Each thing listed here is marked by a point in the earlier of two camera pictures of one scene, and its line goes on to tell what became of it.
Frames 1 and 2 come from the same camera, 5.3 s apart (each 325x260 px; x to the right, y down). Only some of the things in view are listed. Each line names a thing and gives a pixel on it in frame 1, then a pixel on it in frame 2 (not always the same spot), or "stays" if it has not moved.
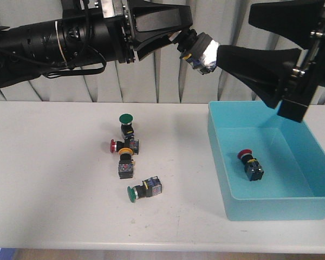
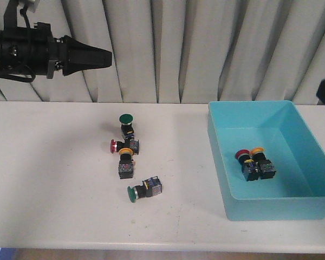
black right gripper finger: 150,18 → 79,57
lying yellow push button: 125,163 stays
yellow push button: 203,57 → 266,167
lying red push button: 116,146 stays
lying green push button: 151,187 stays
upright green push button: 128,130 stays
